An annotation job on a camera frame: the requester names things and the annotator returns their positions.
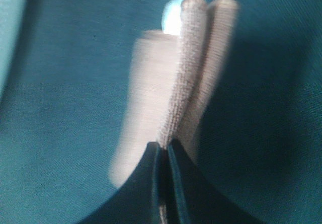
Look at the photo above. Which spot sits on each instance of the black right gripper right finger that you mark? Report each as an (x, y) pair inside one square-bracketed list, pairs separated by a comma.
[(193, 199)]

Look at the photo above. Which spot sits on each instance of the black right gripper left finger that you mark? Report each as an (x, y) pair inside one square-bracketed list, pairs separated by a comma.
[(137, 200)]

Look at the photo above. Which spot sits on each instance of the orange-brown towel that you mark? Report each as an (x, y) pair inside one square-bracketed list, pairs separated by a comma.
[(172, 76)]

